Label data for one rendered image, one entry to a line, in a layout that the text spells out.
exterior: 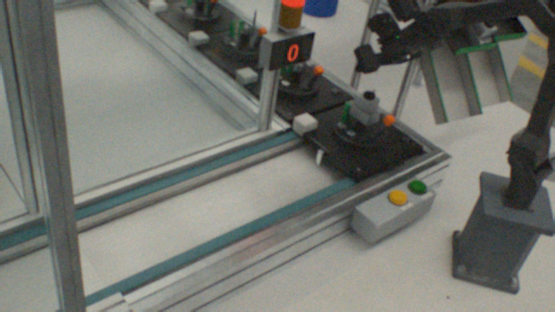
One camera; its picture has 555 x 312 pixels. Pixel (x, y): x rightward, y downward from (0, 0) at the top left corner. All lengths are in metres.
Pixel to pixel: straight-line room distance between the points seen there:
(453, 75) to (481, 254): 0.55
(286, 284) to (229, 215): 0.19
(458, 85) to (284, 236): 0.72
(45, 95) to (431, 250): 1.00
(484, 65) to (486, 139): 0.23
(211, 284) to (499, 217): 0.58
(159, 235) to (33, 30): 0.70
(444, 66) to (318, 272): 0.69
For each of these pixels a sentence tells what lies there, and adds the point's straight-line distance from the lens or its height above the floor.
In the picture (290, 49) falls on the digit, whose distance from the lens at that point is 1.29.
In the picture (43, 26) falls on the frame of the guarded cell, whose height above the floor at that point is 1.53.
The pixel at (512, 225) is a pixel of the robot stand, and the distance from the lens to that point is 1.26.
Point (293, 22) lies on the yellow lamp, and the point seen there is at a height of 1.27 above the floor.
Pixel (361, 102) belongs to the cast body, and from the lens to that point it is 1.42.
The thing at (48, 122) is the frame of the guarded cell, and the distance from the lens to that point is 0.66.
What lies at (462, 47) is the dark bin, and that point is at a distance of 1.53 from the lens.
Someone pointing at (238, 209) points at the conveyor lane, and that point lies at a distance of 1.29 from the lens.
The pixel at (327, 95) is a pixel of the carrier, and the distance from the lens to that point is 1.62.
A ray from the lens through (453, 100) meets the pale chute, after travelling 1.64.
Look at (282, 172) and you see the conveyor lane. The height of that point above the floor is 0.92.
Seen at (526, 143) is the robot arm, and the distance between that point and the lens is 1.22.
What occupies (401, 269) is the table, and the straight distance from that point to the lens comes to 1.34.
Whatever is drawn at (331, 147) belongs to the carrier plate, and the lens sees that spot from 1.42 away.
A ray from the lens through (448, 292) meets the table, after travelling 1.34.
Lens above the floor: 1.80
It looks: 38 degrees down
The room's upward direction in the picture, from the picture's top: 10 degrees clockwise
